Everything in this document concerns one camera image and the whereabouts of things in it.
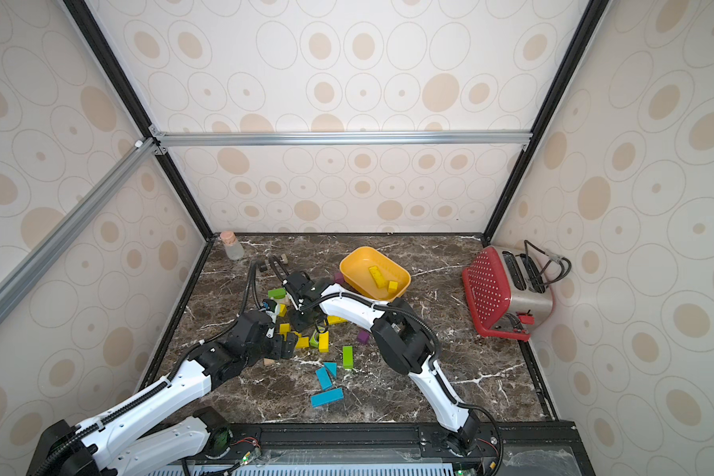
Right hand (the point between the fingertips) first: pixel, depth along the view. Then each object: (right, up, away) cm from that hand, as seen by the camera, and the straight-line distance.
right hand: (310, 319), depth 93 cm
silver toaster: (+64, +12, -9) cm, 66 cm away
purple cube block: (+17, -5, -1) cm, 18 cm away
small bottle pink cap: (-31, +24, +14) cm, 41 cm away
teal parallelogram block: (+6, -15, -10) cm, 19 cm away
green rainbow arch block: (+2, -6, -4) cm, 7 cm away
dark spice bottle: (-19, +16, +14) cm, 29 cm away
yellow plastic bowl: (+20, +14, +14) cm, 28 cm away
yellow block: (+5, -6, -5) cm, 9 cm away
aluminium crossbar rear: (-46, +85, +67) cm, 118 cm away
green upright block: (+13, -10, -7) cm, 17 cm away
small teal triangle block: (+8, -12, -9) cm, 17 cm away
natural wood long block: (-10, -11, -8) cm, 17 cm away
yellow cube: (-6, +4, -10) cm, 12 cm away
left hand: (-3, -2, -11) cm, 12 cm away
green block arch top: (-11, +8, +5) cm, 14 cm away
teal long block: (+7, -19, -12) cm, 24 cm away
